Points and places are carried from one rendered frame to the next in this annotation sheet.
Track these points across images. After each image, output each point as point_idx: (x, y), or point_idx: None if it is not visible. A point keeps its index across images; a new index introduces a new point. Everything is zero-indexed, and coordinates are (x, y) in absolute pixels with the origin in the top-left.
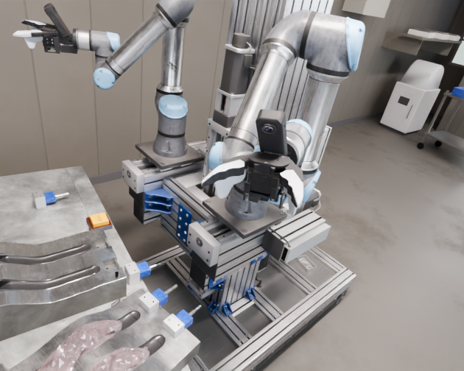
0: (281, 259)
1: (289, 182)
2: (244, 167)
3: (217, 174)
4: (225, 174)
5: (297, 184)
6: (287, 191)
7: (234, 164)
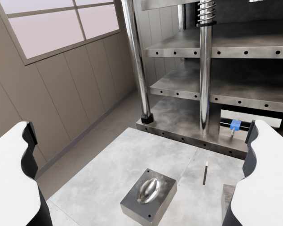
0: None
1: (22, 152)
2: (229, 211)
3: (255, 133)
4: (246, 154)
5: None
6: (35, 162)
7: None
